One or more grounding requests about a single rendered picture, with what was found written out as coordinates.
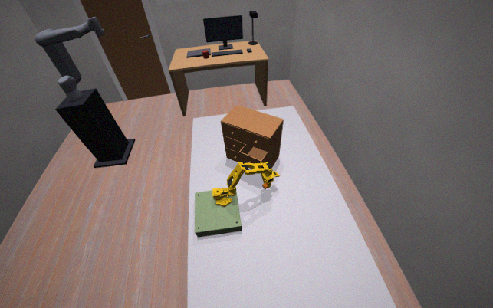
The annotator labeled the dark brown chest of drawers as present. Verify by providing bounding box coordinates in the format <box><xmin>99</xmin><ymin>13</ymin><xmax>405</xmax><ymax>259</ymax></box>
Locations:
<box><xmin>221</xmin><ymin>105</ymin><xmax>284</xmax><ymax>167</ymax></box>

